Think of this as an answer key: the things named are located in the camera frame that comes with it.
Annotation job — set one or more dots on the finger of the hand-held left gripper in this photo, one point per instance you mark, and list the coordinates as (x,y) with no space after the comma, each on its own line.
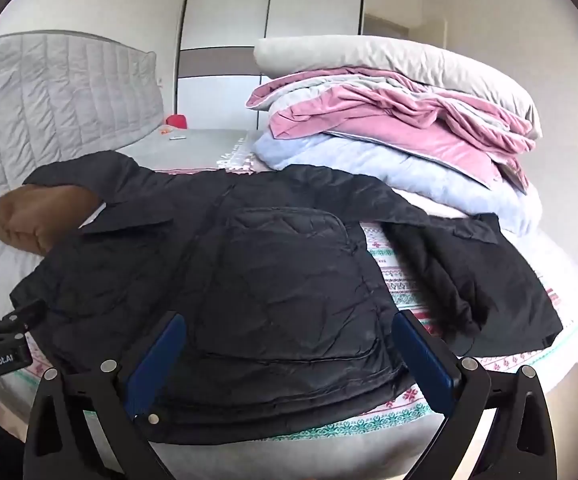
(24,316)

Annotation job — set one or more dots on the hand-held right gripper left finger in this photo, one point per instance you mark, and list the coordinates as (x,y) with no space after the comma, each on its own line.
(154,365)

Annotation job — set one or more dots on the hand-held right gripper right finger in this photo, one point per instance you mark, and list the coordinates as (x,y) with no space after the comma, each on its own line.
(424,360)

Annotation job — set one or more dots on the black padded jacket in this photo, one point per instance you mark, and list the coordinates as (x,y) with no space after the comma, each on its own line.
(269,270)

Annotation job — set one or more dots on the pink teal patterned blanket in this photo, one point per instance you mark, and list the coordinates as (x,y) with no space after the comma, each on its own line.
(404,280)

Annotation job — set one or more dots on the brown folded garment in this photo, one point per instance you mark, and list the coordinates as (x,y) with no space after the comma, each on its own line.
(39,215)

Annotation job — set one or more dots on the grey quilted headboard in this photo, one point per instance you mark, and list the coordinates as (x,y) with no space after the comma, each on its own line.
(69,90)

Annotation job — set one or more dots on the small red container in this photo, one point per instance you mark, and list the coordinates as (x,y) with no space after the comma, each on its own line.
(177,122)

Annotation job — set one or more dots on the pile of folded blankets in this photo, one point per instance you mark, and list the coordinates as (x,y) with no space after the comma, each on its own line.
(419,105)

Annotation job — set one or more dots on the white sliding door wardrobe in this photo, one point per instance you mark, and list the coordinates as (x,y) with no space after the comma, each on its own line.
(224,20)

